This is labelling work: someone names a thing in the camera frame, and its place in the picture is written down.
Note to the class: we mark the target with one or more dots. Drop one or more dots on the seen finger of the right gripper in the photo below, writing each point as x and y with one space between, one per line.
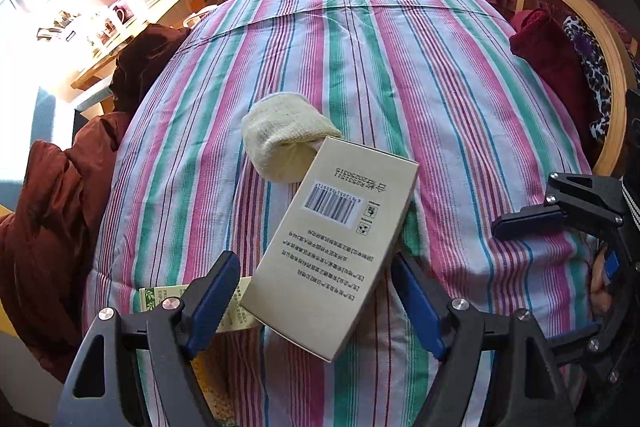
531 220

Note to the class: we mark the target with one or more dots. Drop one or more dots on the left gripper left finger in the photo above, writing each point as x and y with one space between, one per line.
104 386

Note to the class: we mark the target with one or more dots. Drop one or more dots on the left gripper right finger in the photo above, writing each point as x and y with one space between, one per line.
525 384

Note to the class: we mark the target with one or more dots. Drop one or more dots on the beige printed carton box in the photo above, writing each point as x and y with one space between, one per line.
332 245

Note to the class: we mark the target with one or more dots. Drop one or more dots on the cracker biscuit pack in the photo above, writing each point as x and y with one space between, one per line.
212 371

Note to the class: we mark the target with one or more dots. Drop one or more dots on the dark red jacket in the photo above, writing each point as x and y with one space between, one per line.
48 241

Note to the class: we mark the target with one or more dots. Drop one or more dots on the red cushion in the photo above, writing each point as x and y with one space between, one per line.
542 43

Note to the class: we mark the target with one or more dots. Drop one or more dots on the striped pink green tablecloth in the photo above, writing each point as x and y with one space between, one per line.
430 80

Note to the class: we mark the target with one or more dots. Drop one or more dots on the cream knitted sock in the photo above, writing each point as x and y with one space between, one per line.
282 134

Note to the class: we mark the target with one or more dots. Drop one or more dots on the wooden desk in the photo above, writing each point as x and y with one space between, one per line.
170 13

